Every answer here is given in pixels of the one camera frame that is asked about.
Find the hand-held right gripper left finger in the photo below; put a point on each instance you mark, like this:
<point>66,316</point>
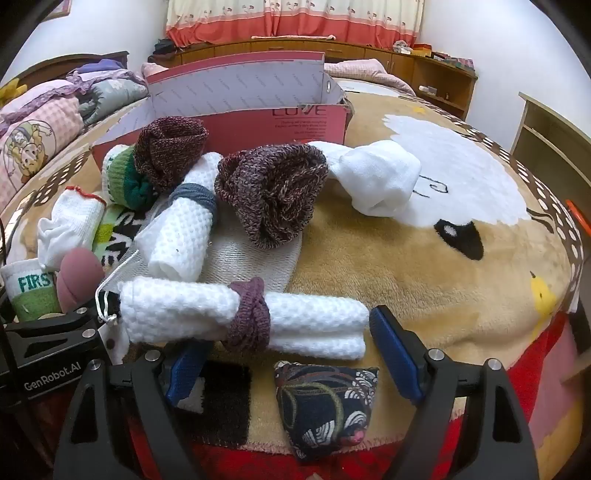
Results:
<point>184,376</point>

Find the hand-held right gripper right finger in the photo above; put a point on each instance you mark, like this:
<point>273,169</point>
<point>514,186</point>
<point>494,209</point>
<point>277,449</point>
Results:
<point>397,353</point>

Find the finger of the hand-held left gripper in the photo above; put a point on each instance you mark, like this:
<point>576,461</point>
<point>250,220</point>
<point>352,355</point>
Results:
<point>78,318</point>

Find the pink sock ball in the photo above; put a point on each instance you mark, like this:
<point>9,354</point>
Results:
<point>78,277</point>

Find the light green lettered sock roll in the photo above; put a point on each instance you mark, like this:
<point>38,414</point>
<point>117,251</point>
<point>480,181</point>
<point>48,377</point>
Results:
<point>30,290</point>

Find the white towel roll maroon band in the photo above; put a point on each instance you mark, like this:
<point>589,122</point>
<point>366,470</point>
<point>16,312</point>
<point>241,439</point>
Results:
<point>184,309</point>

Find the white sock roll red trim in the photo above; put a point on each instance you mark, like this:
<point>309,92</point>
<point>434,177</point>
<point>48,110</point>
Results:
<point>69,226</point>

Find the white sock roll green cuff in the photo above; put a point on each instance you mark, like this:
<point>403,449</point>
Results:
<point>122,177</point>

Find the plain white sock roll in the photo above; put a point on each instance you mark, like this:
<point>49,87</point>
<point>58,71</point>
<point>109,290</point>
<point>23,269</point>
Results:
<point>378,177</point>

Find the maroon knitted sock roll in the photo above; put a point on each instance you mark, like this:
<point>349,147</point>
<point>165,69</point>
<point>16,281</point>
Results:
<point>168,152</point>
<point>270,194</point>

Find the pink cardboard box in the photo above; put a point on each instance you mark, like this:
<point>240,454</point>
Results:
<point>300,124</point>

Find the dark patterned fabric pouch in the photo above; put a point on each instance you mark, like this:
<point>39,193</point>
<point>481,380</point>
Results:
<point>323,406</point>

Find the green checkered printed cloth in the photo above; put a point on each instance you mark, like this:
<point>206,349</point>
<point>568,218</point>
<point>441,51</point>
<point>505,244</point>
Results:
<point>115,230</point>

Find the white towel roll grey-blue band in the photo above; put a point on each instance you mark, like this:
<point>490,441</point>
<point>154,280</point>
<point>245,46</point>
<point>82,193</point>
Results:
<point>178,226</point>

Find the pink cartoon pillow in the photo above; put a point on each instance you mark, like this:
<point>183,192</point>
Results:
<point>37,124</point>

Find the grey-blue folded quilt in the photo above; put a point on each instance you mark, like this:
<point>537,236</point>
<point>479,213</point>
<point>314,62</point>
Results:
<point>111,94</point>

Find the orange plastic object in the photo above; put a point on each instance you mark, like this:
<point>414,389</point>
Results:
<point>577,214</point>

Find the yellow cloth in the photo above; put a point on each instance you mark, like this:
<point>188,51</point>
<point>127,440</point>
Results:
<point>11,90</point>

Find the purple cloth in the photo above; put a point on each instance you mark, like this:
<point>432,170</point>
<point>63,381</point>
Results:
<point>101,69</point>

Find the dark wooden headboard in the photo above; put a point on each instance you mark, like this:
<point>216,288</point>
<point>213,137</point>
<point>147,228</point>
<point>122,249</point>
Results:
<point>46,67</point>

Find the pale wooden shelf unit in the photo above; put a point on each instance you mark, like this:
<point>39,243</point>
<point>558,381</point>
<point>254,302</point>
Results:
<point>554,138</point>

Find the dark clothes pile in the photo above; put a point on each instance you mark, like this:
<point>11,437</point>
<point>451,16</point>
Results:
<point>164,46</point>

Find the cream and red curtain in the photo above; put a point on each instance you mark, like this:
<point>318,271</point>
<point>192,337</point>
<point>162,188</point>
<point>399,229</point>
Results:
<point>295,18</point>

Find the wall picture frame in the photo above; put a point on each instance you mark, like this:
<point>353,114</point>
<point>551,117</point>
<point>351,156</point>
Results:
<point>48,7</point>

